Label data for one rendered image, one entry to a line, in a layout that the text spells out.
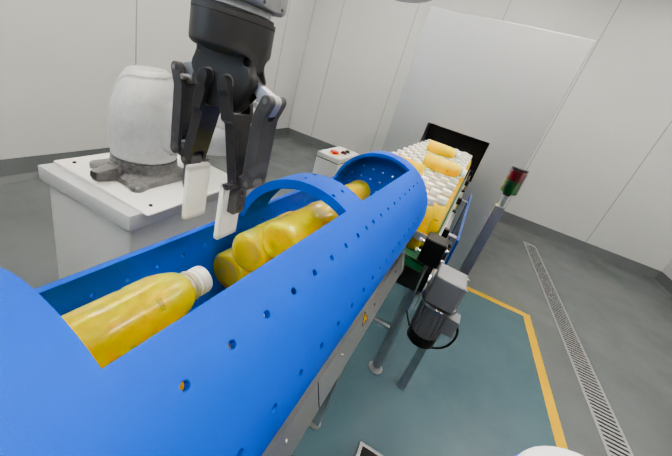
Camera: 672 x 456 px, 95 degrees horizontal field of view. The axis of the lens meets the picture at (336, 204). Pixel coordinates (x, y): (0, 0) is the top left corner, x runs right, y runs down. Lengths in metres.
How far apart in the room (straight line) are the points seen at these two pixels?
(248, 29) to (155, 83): 0.57
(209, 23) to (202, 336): 0.25
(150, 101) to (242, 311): 0.65
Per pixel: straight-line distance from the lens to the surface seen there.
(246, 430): 0.30
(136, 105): 0.86
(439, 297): 1.21
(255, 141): 0.31
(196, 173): 0.39
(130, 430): 0.24
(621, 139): 5.48
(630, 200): 5.69
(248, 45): 0.31
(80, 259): 1.08
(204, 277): 0.45
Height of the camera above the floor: 1.41
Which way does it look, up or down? 23 degrees down
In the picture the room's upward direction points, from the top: 17 degrees clockwise
